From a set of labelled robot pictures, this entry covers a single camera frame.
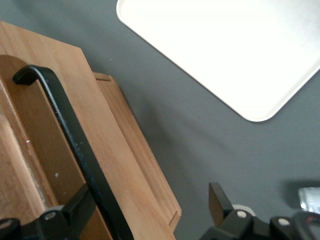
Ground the wooden box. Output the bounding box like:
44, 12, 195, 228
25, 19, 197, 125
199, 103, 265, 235
0, 19, 176, 240

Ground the wooden drawer cabinet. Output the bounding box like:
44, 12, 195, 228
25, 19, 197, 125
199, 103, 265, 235
0, 84, 47, 221

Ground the cream rectangular tray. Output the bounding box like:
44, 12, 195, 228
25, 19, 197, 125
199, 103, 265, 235
116, 0, 320, 123

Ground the wooden drawer front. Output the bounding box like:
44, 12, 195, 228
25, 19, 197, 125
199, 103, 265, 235
92, 72, 183, 235

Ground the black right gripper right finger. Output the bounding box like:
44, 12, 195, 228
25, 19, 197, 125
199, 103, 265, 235
208, 182, 235, 226

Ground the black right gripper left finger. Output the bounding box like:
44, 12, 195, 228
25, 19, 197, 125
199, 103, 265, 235
61, 183, 98, 240

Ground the red cola bottle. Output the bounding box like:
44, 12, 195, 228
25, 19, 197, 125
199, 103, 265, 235
298, 187, 320, 211

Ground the black metal drawer handle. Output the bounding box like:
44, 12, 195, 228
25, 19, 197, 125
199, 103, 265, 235
12, 64, 135, 240

